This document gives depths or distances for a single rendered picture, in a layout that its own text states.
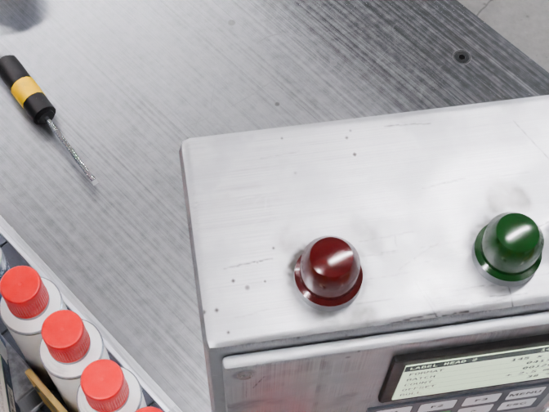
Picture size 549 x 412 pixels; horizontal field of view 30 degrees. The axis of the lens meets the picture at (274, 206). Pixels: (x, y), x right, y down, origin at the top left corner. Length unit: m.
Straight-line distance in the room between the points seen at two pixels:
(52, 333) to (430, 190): 0.46
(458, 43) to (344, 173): 0.86
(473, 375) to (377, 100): 0.80
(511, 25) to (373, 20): 1.12
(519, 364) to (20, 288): 0.49
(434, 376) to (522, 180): 0.09
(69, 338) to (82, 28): 0.55
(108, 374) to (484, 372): 0.42
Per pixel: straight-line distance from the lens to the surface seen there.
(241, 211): 0.40
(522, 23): 2.38
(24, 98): 1.20
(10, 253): 1.08
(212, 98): 1.20
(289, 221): 0.40
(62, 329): 0.81
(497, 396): 0.49
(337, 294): 0.38
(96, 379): 0.80
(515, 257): 0.39
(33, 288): 0.83
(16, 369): 0.96
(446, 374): 0.43
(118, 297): 1.09
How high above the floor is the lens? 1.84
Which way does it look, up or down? 63 degrees down
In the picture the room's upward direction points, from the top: 3 degrees clockwise
